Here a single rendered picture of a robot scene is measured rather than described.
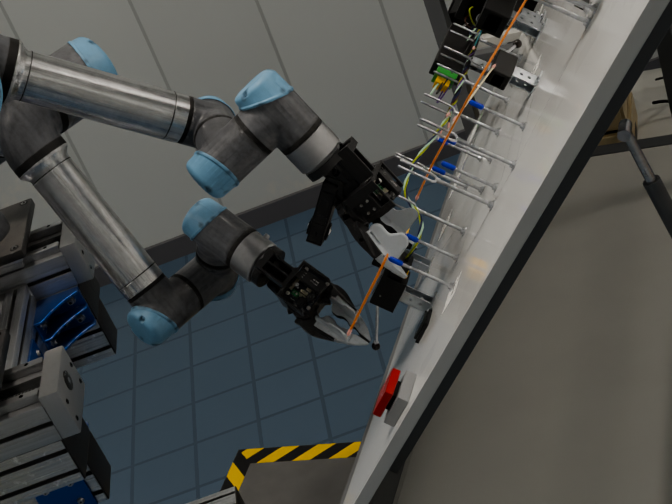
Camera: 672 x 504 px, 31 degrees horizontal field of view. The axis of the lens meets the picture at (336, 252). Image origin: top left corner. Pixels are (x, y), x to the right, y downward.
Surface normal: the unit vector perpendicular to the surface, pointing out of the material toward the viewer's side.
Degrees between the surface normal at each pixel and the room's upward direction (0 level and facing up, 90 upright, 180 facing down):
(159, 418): 0
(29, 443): 90
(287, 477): 0
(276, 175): 90
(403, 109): 90
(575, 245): 0
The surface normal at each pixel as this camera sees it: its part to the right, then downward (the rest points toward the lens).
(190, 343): -0.33, -0.80
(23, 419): 0.13, 0.48
